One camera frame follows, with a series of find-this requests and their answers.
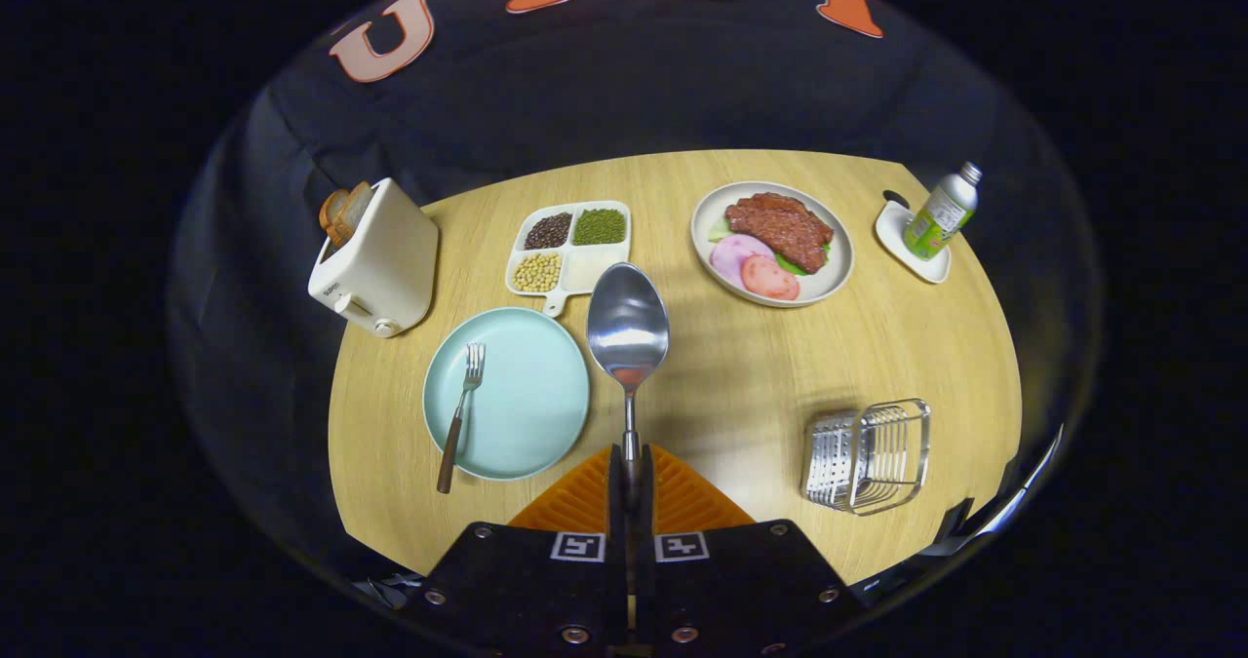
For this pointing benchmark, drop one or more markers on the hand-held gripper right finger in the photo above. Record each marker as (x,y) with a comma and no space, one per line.
(644,517)

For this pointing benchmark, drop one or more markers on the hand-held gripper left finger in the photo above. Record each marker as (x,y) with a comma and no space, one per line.
(615,512)

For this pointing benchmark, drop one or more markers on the metal spoon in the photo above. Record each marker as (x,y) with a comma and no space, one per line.
(627,317)

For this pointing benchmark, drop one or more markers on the light blue plate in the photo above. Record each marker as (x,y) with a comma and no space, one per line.
(526,395)

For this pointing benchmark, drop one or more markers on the white divided snack tray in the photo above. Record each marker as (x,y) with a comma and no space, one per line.
(595,268)

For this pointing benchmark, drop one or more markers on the yellow soybeans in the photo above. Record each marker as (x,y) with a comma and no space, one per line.
(537,273)

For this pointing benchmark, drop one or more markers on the red tomato slice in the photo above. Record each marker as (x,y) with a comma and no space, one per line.
(770,278)

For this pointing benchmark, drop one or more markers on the pink ham slice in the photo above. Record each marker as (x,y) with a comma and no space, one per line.
(731,256)

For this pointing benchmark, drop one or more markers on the green mung beans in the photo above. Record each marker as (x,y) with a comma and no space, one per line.
(599,227)

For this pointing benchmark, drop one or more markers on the dark brown beans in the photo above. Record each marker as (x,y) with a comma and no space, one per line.
(549,232)

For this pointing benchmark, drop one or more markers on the green lettuce leaf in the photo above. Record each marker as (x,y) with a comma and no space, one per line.
(792,266)

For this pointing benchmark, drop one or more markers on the brown meat steak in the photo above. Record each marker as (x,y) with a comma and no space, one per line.
(780,229)

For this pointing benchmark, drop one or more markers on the white plate with food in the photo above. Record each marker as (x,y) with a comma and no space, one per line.
(836,258)

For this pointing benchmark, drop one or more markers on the white toaster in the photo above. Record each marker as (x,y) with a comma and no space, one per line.
(385,258)

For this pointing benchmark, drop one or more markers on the small white dish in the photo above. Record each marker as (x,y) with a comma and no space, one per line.
(892,234)

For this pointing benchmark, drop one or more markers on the toasted bread slice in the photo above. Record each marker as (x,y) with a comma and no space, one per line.
(354,212)
(331,212)

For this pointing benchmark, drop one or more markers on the green drink bottle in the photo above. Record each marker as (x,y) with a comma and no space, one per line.
(936,217)

